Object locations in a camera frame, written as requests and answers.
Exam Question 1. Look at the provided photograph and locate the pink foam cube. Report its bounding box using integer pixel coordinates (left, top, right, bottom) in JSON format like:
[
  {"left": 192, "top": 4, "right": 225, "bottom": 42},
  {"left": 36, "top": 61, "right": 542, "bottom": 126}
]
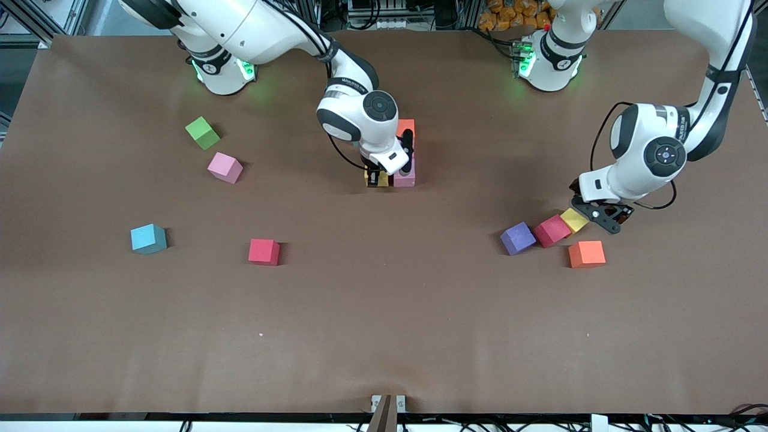
[
  {"left": 393, "top": 157, "right": 416, "bottom": 188},
  {"left": 208, "top": 152, "right": 244, "bottom": 184}
]

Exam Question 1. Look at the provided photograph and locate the paper table cover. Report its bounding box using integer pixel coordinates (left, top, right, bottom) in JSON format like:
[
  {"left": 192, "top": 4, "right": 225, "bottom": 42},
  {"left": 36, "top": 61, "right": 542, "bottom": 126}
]
[{"left": 0, "top": 27, "right": 768, "bottom": 416}]

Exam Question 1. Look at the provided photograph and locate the light blue foam cube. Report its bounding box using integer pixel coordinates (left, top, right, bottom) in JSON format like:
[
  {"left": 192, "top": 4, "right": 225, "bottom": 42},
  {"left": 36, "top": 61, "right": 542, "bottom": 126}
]
[{"left": 130, "top": 224, "right": 167, "bottom": 255}]

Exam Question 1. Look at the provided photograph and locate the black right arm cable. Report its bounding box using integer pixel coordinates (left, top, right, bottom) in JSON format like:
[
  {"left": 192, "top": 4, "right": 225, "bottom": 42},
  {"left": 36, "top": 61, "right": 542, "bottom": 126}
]
[{"left": 264, "top": 0, "right": 368, "bottom": 172}]

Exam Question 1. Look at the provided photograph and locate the bag of orange items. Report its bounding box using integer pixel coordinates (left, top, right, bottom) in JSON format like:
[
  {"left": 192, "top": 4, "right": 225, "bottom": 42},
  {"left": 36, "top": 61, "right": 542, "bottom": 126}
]
[{"left": 478, "top": 0, "right": 556, "bottom": 32}]

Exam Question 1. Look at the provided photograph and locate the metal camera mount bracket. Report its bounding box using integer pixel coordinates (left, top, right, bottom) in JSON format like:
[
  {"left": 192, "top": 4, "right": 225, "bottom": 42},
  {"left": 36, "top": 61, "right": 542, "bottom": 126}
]
[{"left": 370, "top": 394, "right": 407, "bottom": 432}]

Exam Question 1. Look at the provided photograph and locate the electronics rack unit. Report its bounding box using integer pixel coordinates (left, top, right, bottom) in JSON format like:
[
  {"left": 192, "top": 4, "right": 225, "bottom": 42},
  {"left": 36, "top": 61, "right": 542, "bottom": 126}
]
[{"left": 347, "top": 0, "right": 410, "bottom": 31}]

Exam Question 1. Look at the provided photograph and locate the red foam cube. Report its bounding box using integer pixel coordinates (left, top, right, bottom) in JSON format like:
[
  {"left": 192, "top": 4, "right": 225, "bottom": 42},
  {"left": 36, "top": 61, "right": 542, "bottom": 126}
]
[
  {"left": 533, "top": 214, "right": 572, "bottom": 248},
  {"left": 248, "top": 238, "right": 281, "bottom": 266}
]

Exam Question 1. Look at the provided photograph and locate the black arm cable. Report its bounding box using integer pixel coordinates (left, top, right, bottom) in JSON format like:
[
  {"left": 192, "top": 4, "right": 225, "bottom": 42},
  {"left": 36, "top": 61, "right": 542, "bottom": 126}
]
[
  {"left": 264, "top": 0, "right": 368, "bottom": 172},
  {"left": 590, "top": 0, "right": 754, "bottom": 211}
]

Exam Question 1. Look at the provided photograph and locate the purple foam cube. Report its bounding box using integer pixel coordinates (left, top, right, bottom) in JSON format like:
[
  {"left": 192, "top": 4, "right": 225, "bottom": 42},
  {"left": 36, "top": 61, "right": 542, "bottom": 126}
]
[{"left": 500, "top": 221, "right": 537, "bottom": 256}]

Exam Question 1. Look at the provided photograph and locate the green foam cube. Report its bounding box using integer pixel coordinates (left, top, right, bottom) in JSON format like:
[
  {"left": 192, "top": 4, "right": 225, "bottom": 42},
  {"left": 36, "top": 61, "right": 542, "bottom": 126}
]
[{"left": 185, "top": 116, "right": 221, "bottom": 151}]

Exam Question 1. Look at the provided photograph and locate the aluminium frame profile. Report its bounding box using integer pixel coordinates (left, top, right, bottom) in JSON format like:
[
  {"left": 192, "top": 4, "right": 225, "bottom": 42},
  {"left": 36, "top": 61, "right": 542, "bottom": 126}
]
[{"left": 0, "top": 0, "right": 52, "bottom": 50}]

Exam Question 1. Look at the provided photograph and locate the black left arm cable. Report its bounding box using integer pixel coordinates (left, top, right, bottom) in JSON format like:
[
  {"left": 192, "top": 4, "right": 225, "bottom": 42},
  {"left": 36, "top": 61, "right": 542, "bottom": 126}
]
[{"left": 590, "top": 0, "right": 754, "bottom": 211}]

